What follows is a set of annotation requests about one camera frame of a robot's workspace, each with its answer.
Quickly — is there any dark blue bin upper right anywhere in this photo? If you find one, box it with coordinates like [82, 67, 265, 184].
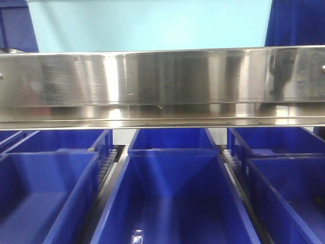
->
[265, 1, 324, 46]

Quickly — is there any roller track strip left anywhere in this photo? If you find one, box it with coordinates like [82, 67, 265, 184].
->
[84, 145, 118, 205]

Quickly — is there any stainless steel shelf front rail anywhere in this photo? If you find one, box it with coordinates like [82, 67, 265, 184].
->
[1, 46, 324, 130]

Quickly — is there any dark blue bin rear middle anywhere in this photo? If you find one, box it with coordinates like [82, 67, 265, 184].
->
[128, 128, 218, 154]

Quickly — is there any light blue plastic bin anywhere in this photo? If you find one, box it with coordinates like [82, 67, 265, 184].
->
[27, 1, 271, 52]

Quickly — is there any dark blue bin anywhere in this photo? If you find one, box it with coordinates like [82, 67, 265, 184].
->
[91, 155, 259, 243]
[1, 152, 99, 243]
[227, 127, 324, 165]
[246, 157, 324, 243]
[128, 128, 218, 154]
[265, 1, 324, 46]
[4, 130, 113, 160]
[1, 0, 39, 52]

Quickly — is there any dark blue bin rear right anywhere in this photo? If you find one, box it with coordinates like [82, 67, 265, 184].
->
[227, 127, 324, 165]

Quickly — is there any dark blue bin lower middle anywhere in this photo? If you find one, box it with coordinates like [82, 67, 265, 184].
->
[91, 155, 259, 243]

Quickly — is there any roller track strip right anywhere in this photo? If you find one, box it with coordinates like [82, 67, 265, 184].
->
[222, 149, 273, 243]

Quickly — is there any dark blue bin upper left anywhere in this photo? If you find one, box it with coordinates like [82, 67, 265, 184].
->
[1, 0, 39, 52]

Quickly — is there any roller track strip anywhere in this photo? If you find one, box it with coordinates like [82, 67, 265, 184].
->
[84, 145, 118, 205]
[222, 149, 273, 243]

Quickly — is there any dark blue bin lower left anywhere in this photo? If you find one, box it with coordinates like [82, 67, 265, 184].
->
[1, 152, 99, 243]

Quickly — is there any dark blue bin rear left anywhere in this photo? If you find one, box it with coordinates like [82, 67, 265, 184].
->
[4, 130, 113, 160]

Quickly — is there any dark blue bin lower right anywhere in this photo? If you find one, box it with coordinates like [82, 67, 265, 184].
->
[246, 157, 324, 243]

